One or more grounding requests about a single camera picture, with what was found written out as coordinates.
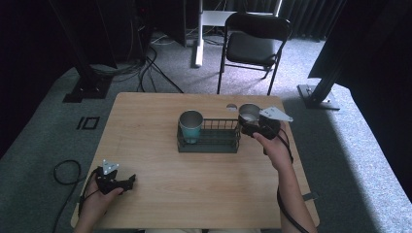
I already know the teal cup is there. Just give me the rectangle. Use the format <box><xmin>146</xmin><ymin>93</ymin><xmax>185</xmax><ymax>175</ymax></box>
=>
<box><xmin>178</xmin><ymin>110</ymin><xmax>205</xmax><ymax>146</ymax></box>

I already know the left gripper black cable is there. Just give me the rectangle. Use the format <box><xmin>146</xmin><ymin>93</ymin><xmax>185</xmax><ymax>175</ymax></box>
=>
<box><xmin>77</xmin><ymin>168</ymin><xmax>100</xmax><ymax>212</ymax></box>

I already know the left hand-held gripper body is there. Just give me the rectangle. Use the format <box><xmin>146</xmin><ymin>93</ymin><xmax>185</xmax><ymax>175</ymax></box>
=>
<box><xmin>94</xmin><ymin>158</ymin><xmax>128</xmax><ymax>196</ymax></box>

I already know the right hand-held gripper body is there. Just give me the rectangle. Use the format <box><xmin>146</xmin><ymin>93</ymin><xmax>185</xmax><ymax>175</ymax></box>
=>
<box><xmin>246</xmin><ymin>106</ymin><xmax>294</xmax><ymax>141</ymax></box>

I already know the black folding chair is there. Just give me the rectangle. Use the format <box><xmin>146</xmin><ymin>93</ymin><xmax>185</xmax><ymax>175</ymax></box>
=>
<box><xmin>216</xmin><ymin>12</ymin><xmax>293</xmax><ymax>97</ymax></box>

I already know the silver metal cup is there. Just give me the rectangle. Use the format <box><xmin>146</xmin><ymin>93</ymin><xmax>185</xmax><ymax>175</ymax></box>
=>
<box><xmin>238</xmin><ymin>103</ymin><xmax>262</xmax><ymax>128</ymax></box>

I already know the person's left hand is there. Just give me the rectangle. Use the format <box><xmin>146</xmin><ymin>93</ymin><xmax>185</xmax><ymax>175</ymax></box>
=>
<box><xmin>78</xmin><ymin>174</ymin><xmax>124</xmax><ymax>221</ymax></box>

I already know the dark wire rack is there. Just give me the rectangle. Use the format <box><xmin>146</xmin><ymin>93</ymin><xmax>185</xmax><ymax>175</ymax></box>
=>
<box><xmin>176</xmin><ymin>117</ymin><xmax>243</xmax><ymax>154</ymax></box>

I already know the bundle of floor cables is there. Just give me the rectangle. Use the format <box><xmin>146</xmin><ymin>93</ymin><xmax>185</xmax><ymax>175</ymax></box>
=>
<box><xmin>89</xmin><ymin>18</ymin><xmax>185</xmax><ymax>95</ymax></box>

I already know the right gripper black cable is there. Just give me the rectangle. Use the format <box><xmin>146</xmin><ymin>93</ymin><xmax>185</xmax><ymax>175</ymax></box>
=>
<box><xmin>276</xmin><ymin>121</ymin><xmax>310</xmax><ymax>233</ymax></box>

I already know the dark curtain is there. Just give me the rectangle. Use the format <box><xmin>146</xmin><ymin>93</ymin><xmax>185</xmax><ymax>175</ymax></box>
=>
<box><xmin>278</xmin><ymin>0</ymin><xmax>339</xmax><ymax>43</ymax></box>

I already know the white desk frame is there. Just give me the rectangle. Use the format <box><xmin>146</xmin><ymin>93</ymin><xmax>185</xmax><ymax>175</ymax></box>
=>
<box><xmin>190</xmin><ymin>0</ymin><xmax>284</xmax><ymax>69</ymax></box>

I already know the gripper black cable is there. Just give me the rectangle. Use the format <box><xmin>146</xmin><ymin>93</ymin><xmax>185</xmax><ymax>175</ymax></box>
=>
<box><xmin>276</xmin><ymin>121</ymin><xmax>310</xmax><ymax>233</ymax></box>
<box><xmin>77</xmin><ymin>168</ymin><xmax>100</xmax><ymax>212</ymax></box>

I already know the black metal stand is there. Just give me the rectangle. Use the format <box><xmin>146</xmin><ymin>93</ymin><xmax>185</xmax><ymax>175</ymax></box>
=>
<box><xmin>48</xmin><ymin>0</ymin><xmax>114</xmax><ymax>104</ymax></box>
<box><xmin>296</xmin><ymin>30</ymin><xmax>361</xmax><ymax>112</ymax></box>

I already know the person's right hand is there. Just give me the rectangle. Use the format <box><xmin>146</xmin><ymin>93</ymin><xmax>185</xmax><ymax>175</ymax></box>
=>
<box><xmin>252</xmin><ymin>130</ymin><xmax>293</xmax><ymax>173</ymax></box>

